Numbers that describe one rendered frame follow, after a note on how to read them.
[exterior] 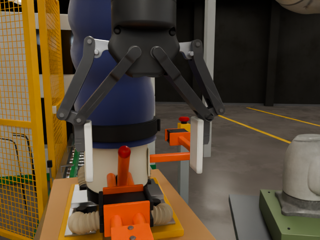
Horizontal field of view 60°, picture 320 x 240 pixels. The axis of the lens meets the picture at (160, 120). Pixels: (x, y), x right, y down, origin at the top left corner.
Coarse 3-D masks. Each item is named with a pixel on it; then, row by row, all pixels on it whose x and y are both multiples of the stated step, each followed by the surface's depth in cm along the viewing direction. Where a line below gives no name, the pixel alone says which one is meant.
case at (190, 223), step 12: (60, 180) 100; (72, 180) 100; (60, 192) 90; (168, 192) 90; (48, 204) 82; (60, 204) 82; (180, 204) 82; (48, 216) 75; (60, 216) 75; (180, 216) 75; (192, 216) 75; (48, 228) 70; (192, 228) 70; (204, 228) 69
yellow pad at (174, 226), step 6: (150, 180) 88; (156, 180) 95; (156, 204) 73; (174, 216) 72; (168, 222) 68; (174, 222) 68; (150, 228) 66; (156, 228) 66; (162, 228) 66; (168, 228) 66; (174, 228) 66; (180, 228) 66; (156, 234) 65; (162, 234) 65; (168, 234) 65; (174, 234) 66; (180, 234) 66
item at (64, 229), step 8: (72, 184) 92; (72, 192) 86; (72, 208) 75; (80, 208) 70; (88, 208) 75; (96, 208) 75; (64, 216) 72; (64, 224) 68; (64, 232) 64; (96, 232) 64
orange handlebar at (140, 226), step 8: (184, 144) 99; (184, 152) 86; (152, 160) 83; (160, 160) 83; (168, 160) 84; (176, 160) 84; (112, 176) 67; (128, 176) 67; (112, 184) 62; (128, 184) 62; (136, 216) 48; (112, 224) 46; (120, 224) 46; (136, 224) 46; (144, 224) 45; (112, 232) 43; (120, 232) 43; (128, 232) 43; (136, 232) 43; (144, 232) 43
